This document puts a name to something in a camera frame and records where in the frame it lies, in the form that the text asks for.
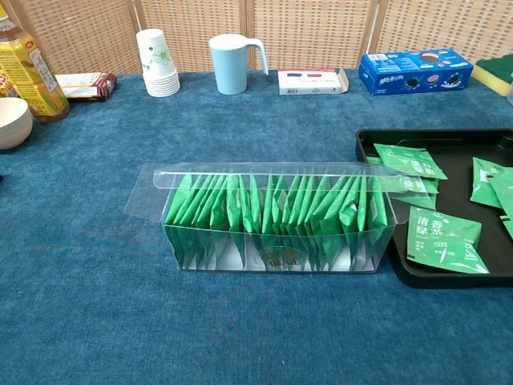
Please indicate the clear box of green sachets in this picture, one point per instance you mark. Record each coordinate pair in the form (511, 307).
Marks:
(280, 262)

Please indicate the white card box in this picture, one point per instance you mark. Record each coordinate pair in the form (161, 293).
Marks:
(308, 82)

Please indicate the blue cookie box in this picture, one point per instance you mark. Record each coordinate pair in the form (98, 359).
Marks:
(413, 74)

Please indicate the yellow iced tea bottle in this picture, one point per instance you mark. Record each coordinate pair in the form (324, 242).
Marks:
(28, 72)

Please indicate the light blue mug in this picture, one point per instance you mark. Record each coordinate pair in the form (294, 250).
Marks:
(232, 64)

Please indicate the white paper cup stack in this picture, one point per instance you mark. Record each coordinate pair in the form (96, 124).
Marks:
(158, 64)

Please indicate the wicker folding screen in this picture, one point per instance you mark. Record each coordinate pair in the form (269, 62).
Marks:
(320, 32)

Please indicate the blue carpet table cover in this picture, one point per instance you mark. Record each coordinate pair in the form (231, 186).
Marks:
(120, 321)

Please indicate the black plastic tray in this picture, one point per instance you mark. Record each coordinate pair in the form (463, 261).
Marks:
(449, 196)

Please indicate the white brown biscuit package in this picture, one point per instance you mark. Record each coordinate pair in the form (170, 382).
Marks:
(86, 86)

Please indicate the cream bowl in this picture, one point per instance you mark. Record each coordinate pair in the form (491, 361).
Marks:
(14, 124)

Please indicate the yellow green sponge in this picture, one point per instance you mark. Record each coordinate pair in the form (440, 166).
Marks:
(495, 68)

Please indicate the gold foil packet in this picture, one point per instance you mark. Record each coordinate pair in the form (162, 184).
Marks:
(6, 84)

